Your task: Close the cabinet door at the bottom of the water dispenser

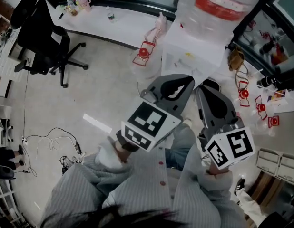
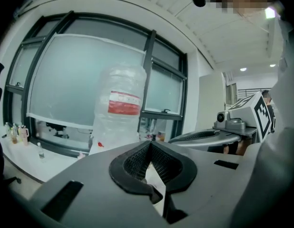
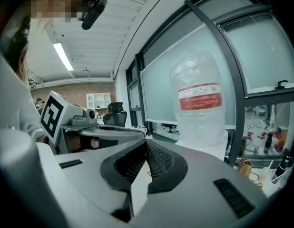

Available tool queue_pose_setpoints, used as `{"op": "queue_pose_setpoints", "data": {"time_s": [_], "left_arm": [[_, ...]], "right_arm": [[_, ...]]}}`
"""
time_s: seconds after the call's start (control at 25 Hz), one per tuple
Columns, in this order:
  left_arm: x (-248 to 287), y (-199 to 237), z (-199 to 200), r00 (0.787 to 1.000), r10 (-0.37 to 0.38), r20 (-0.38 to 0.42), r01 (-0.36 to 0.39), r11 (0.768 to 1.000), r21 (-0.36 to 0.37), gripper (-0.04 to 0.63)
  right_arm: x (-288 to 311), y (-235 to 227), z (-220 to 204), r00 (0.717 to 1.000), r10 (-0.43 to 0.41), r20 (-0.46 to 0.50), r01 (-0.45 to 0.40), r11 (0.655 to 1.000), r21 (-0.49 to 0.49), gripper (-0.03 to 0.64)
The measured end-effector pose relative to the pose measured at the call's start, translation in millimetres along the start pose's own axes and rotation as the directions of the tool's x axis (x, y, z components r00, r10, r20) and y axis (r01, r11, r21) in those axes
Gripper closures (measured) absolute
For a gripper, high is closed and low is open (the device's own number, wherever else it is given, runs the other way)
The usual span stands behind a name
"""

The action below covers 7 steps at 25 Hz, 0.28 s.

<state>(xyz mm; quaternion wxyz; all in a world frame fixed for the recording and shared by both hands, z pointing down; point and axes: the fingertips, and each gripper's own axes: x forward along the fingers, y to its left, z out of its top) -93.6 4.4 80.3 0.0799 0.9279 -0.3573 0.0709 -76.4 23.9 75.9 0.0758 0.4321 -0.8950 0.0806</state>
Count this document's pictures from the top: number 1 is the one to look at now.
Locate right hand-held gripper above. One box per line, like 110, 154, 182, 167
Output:
196, 85, 256, 170

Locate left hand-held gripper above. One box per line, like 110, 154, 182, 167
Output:
120, 73, 196, 153

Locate white water dispenser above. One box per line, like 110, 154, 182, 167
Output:
160, 15, 228, 81

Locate person's left forearm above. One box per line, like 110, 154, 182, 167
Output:
95, 136, 138, 171

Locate person's right forearm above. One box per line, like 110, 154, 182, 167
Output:
196, 164, 234, 200

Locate small clear water bottle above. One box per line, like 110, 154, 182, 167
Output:
105, 5, 117, 24

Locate large water jug red label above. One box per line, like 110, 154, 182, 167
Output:
175, 0, 268, 40

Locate black trash bin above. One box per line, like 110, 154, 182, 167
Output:
201, 78, 221, 92

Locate empty clear jug red cap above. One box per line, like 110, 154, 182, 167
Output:
131, 40, 164, 81
267, 114, 281, 130
237, 80, 251, 107
254, 95, 268, 121

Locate person's blue jeans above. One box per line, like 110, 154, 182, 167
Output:
164, 122, 198, 171

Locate black thermos bottle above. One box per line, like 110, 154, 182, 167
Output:
255, 76, 279, 89

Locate tan handbag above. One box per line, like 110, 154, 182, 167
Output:
227, 45, 250, 86

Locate white orange box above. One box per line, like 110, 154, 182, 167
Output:
266, 90, 291, 105

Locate pink plush bag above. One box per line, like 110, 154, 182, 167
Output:
144, 11, 168, 43

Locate person's striped white shirt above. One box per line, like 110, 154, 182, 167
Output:
39, 138, 248, 228

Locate pink mug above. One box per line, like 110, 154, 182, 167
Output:
76, 0, 92, 12

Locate black office chair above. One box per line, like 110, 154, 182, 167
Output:
10, 0, 89, 88

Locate black cable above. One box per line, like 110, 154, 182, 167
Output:
21, 126, 79, 152

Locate coiled white cable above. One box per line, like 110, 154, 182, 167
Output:
36, 136, 74, 161

